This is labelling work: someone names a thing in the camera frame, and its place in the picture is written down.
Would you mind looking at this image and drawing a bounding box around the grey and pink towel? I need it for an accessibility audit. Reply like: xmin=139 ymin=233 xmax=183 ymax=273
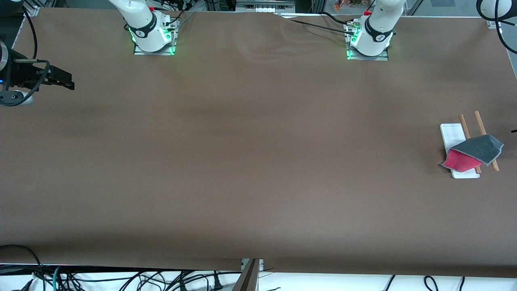
xmin=441 ymin=135 xmax=504 ymax=173

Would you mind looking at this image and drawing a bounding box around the white power strip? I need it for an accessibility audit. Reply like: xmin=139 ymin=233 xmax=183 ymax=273
xmin=236 ymin=0 xmax=296 ymax=13

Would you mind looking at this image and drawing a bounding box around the brown table support beam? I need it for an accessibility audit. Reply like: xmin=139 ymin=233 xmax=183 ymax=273
xmin=232 ymin=259 xmax=261 ymax=291

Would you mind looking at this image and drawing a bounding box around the orange background clutter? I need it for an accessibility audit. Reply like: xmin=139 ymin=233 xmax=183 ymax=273
xmin=333 ymin=0 xmax=374 ymax=11

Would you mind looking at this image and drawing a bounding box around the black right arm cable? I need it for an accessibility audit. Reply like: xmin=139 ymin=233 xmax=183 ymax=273
xmin=0 ymin=11 xmax=51 ymax=107

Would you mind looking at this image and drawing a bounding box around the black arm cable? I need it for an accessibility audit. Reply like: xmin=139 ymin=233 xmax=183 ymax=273
xmin=494 ymin=0 xmax=517 ymax=54
xmin=0 ymin=11 xmax=51 ymax=107

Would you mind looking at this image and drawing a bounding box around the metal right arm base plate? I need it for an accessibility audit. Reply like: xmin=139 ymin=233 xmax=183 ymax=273
xmin=133 ymin=16 xmax=177 ymax=56

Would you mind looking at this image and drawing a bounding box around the black looped floor cable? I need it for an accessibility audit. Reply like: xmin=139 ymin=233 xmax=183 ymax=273
xmin=0 ymin=244 xmax=46 ymax=291

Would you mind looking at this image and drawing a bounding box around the long black tabletop cable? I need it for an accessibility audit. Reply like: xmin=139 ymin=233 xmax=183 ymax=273
xmin=278 ymin=13 xmax=357 ymax=36

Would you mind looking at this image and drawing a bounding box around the short black tabletop cable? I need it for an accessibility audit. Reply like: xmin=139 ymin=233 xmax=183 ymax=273
xmin=320 ymin=11 xmax=354 ymax=26

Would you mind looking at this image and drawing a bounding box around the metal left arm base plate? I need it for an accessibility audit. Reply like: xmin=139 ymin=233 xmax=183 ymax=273
xmin=345 ymin=22 xmax=390 ymax=61

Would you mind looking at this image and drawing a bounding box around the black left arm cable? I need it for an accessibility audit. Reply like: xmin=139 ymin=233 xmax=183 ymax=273
xmin=494 ymin=0 xmax=517 ymax=54

